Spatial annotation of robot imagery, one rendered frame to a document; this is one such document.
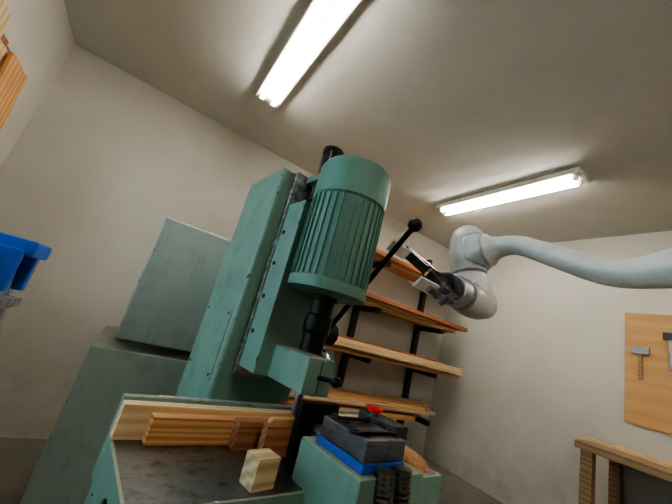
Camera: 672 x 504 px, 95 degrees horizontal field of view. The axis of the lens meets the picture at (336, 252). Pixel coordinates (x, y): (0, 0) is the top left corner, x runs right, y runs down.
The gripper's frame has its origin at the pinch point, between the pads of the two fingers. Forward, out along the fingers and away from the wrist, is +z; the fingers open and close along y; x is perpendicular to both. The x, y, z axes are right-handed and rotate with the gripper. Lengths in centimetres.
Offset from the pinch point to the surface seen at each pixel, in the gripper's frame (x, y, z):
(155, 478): -30, -29, 40
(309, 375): -23.6, -16.4, 16.4
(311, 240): -6.8, 3.4, 22.5
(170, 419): -34, -20, 37
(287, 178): -5.7, 31.2, 23.3
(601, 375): -10, 21, -314
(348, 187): 5.7, 8.7, 20.2
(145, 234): -149, 189, 30
